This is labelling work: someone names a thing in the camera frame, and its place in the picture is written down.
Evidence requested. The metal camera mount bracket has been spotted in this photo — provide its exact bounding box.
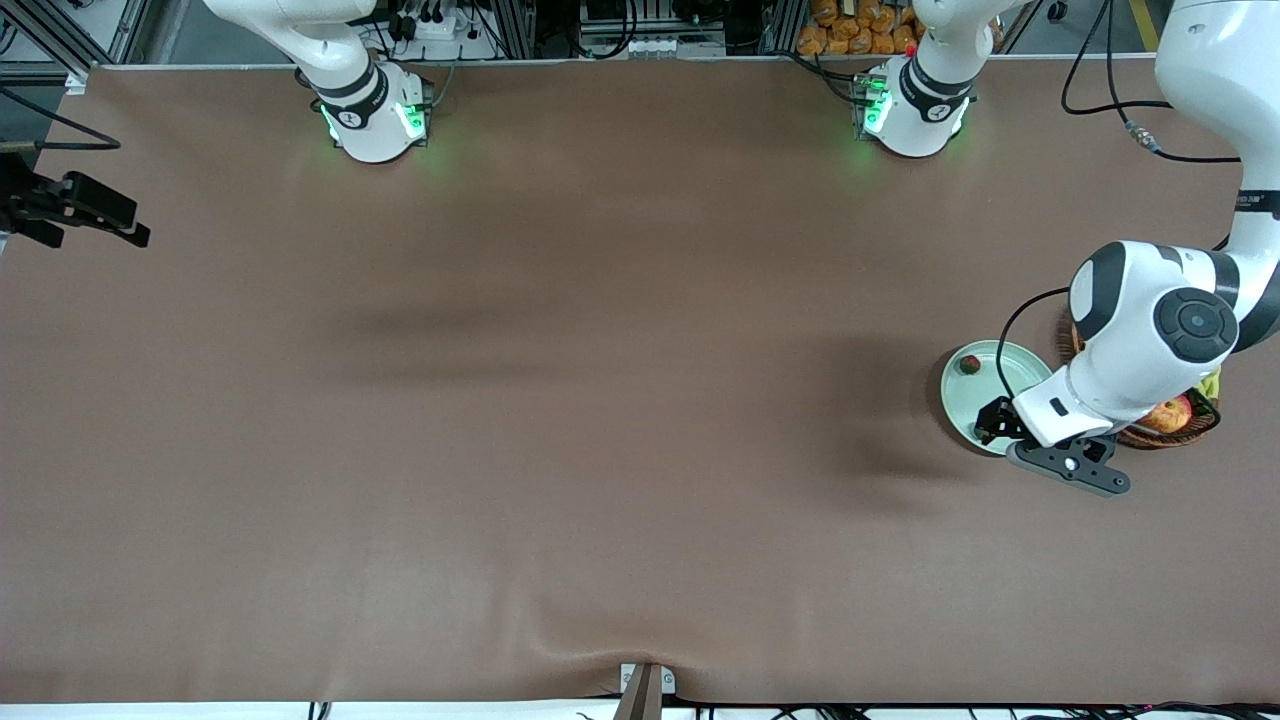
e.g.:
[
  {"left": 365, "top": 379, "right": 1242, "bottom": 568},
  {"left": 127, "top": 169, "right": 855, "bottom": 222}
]
[{"left": 612, "top": 662, "right": 677, "bottom": 720}]

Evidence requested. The plain table cloth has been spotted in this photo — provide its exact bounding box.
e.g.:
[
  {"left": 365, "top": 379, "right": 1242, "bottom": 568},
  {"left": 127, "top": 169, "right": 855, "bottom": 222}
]
[{"left": 0, "top": 55, "right": 1280, "bottom": 706}]

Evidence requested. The white terminal block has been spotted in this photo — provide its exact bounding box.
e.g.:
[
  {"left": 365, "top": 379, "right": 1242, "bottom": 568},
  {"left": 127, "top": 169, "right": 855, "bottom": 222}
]
[{"left": 628, "top": 36, "right": 728, "bottom": 58}]

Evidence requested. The aluminium frame strut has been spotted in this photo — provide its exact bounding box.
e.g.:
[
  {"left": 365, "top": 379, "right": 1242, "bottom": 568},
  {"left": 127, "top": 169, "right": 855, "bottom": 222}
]
[{"left": 0, "top": 0, "right": 151, "bottom": 67}]

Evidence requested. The brown wicker basket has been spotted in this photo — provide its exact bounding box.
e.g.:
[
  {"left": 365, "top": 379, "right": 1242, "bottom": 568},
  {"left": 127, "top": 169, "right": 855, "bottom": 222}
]
[{"left": 1055, "top": 305, "right": 1223, "bottom": 451}]

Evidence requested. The bag of orange buns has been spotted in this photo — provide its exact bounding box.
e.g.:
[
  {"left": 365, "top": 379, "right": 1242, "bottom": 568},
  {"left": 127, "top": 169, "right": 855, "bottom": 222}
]
[{"left": 797, "top": 0, "right": 923, "bottom": 57}]

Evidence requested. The pale green plate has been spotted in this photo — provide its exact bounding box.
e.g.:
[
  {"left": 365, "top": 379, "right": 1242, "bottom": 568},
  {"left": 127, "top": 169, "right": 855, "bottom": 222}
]
[{"left": 939, "top": 339, "right": 1057, "bottom": 458}]

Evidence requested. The aluminium frame post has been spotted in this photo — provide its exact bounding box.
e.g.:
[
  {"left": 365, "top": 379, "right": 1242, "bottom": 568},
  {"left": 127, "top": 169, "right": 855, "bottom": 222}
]
[
  {"left": 493, "top": 0, "right": 538, "bottom": 61},
  {"left": 760, "top": 0, "right": 806, "bottom": 57}
]

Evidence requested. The black equipment box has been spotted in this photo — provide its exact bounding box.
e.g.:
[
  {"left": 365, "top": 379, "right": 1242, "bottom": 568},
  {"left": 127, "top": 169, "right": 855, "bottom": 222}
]
[{"left": 578, "top": 0, "right": 736, "bottom": 33}]

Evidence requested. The red apple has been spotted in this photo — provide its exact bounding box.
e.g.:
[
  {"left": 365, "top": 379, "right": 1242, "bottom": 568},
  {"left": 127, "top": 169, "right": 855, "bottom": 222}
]
[{"left": 1140, "top": 393, "right": 1196, "bottom": 434}]

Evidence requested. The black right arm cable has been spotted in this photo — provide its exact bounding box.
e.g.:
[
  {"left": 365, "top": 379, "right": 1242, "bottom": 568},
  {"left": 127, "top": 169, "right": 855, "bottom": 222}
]
[{"left": 0, "top": 86, "right": 122, "bottom": 153}]

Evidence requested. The white power strip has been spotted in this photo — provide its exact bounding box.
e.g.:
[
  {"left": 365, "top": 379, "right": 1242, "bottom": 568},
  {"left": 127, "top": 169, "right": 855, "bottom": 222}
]
[{"left": 388, "top": 8, "right": 469, "bottom": 43}]

